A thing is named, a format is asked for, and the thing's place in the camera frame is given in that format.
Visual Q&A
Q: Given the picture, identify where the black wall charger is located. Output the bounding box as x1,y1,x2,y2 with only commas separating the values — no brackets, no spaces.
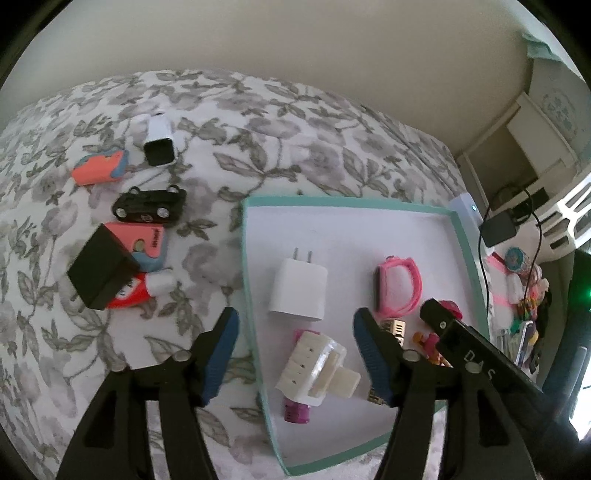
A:
67,224,141,310

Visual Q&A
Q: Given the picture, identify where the teal cloth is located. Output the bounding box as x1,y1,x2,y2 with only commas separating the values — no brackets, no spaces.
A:
522,32,561,61

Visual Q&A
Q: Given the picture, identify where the white wooden shelf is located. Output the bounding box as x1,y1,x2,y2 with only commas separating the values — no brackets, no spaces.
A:
455,90,580,204

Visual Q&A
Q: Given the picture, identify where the white power bank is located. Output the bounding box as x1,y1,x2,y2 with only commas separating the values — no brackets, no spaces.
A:
455,194,481,232

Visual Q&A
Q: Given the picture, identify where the round blue tin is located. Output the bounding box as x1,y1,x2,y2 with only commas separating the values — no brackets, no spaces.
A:
504,247,532,273

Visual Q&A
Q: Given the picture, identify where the printed coral and blue toy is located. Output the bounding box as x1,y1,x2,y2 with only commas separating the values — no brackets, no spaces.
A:
104,222,166,273

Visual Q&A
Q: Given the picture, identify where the gold patterned lighter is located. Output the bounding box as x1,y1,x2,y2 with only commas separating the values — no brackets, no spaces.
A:
368,316,408,407

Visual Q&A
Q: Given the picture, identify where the black power adapter with cable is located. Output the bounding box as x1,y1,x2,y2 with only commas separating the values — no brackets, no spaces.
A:
478,185,546,352

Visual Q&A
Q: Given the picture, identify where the teal cardboard box lid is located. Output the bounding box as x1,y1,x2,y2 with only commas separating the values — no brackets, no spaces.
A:
240,196,492,477

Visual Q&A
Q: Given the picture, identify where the white wall charger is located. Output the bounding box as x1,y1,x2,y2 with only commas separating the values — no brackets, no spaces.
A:
268,248,328,320

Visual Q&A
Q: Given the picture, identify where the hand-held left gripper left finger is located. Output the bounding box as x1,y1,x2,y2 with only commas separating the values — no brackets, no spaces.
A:
55,307,241,480

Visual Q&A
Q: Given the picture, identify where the black toy car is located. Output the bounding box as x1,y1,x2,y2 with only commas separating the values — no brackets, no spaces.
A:
111,185,187,225

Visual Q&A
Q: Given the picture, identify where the pile of colourful small toys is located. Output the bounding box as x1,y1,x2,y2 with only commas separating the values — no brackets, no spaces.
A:
505,268,552,370

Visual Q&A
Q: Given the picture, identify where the red and white glue bottle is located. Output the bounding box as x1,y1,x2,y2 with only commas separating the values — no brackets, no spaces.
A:
106,271,177,309

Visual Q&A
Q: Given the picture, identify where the white cube charger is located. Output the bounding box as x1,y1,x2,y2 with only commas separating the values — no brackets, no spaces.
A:
130,112,178,167

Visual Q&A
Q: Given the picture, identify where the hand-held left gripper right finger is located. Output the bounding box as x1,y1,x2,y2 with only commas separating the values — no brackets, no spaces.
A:
353,308,532,480

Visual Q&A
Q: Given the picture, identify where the white lattice basket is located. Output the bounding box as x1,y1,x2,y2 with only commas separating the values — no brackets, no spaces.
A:
531,173,591,250

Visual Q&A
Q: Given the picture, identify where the pink smart watch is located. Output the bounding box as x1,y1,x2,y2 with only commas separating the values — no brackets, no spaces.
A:
373,257,423,319

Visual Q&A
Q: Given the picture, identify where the grey floral blanket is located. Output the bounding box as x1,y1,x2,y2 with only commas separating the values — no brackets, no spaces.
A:
0,69,467,480

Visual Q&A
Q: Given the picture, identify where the white ridged plug adapter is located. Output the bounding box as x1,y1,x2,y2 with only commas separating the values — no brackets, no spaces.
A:
276,330,361,407

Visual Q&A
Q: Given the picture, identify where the pink pup toy figure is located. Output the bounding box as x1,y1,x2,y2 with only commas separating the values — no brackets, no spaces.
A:
412,300,464,367

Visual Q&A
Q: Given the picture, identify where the smartphone in clear case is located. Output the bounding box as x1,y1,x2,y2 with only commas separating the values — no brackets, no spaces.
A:
515,320,536,365

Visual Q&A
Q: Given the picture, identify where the plain coral and blue toy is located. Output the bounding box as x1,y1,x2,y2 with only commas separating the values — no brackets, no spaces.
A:
71,148,127,186

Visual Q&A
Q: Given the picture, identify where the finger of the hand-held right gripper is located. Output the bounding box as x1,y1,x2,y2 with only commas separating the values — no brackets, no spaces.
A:
419,298,465,356

